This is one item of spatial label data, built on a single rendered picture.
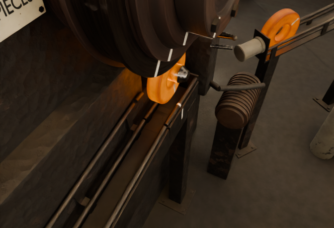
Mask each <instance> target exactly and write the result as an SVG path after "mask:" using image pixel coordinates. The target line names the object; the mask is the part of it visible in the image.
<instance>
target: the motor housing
mask: <svg viewBox="0 0 334 228"><path fill-rule="evenodd" d="M252 83H260V80H259V79H258V78H257V77H256V76H255V75H253V74H251V73H248V72H238V73H236V74H234V75H233V76H232V77H231V78H230V80H229V82H228V84H227V85H244V84H252ZM260 92H261V88H259V89H249V90H238V91H224V92H223V94H222V96H221V98H220V100H219V102H218V103H217V105H216V108H215V116H216V118H217V124H216V129H215V134H214V139H213V144H212V149H211V154H210V159H209V163H208V168H207V172H209V173H211V174H214V175H216V176H218V177H220V178H223V179H225V180H226V179H227V177H228V174H229V172H230V169H231V166H232V163H233V160H234V157H235V154H236V151H237V148H238V144H239V141H240V138H241V135H242V132H243V129H244V126H245V125H246V124H247V123H248V122H249V120H250V117H251V115H252V112H253V110H254V107H255V104H256V102H257V100H258V97H259V95H260Z"/></svg>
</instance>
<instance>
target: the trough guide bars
mask: <svg viewBox="0 0 334 228"><path fill-rule="evenodd" d="M332 10H334V3H332V4H330V5H328V6H326V7H323V8H321V9H319V10H317V11H315V12H312V13H310V14H308V15H306V16H304V17H302V18H300V24H299V26H300V25H302V24H304V23H307V24H306V25H309V24H311V23H312V20H313V19H315V18H317V17H320V16H322V15H324V14H326V13H328V12H330V11H332ZM332 24H334V17H332V18H329V19H327V20H325V21H323V22H321V23H319V24H317V25H315V26H312V27H310V28H308V29H306V30H304V31H302V32H300V33H298V34H295V35H293V36H291V37H289V38H287V39H285V40H283V41H281V42H279V43H276V44H274V45H272V46H270V47H269V48H268V53H267V55H270V57H269V59H270V61H271V60H273V59H275V55H276V51H278V50H280V49H282V48H284V47H286V46H288V45H290V44H292V43H295V42H297V41H299V40H301V39H303V38H305V37H307V36H309V35H311V34H313V33H315V32H317V31H320V30H322V31H321V36H323V35H325V33H326V30H327V28H328V26H330V25H332ZM282 28H283V26H282V27H281V28H280V29H279V30H278V32H277V33H276V35H277V34H278V33H279V32H280V31H281V30H282Z"/></svg>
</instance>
